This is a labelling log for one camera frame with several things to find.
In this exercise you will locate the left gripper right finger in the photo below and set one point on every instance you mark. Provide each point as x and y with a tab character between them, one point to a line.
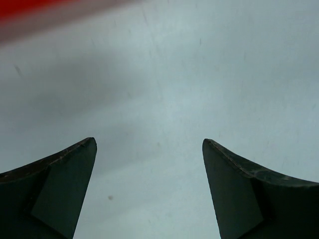
254	202

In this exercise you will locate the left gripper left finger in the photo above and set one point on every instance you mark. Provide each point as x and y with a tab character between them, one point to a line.
43	199

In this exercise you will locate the red plastic tray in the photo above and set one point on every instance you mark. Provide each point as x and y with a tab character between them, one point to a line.
23	25

